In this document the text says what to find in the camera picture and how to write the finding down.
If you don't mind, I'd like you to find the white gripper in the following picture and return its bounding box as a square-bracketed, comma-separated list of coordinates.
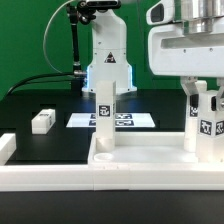
[148, 22, 224, 117]

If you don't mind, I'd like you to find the white desk top panel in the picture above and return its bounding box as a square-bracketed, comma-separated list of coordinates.
[87, 131, 224, 166]

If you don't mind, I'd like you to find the fiducial marker sheet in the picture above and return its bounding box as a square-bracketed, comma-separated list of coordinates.
[66, 113, 155, 128]

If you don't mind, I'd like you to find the white U-shaped fence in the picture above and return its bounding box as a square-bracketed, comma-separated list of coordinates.
[0, 133, 224, 191]

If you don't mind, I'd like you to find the grey curved cable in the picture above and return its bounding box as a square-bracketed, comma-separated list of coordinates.
[41, 0, 78, 75]

